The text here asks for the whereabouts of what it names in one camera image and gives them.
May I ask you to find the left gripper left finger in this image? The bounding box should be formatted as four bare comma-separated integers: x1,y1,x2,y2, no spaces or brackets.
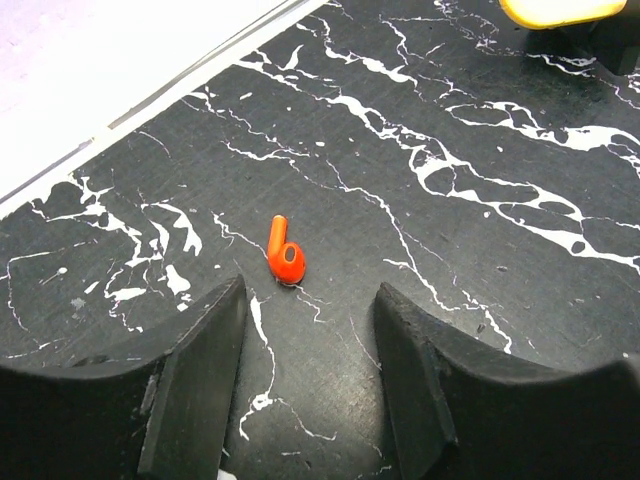
1,276,248,479

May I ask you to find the red earbud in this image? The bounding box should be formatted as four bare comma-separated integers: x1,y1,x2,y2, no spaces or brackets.
267,215,306,285

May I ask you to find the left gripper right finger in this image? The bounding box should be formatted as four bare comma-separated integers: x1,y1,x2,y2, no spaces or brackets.
373,283,639,479

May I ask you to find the small whiteboard yellow frame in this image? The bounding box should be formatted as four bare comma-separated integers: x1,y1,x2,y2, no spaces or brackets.
499,0,630,30

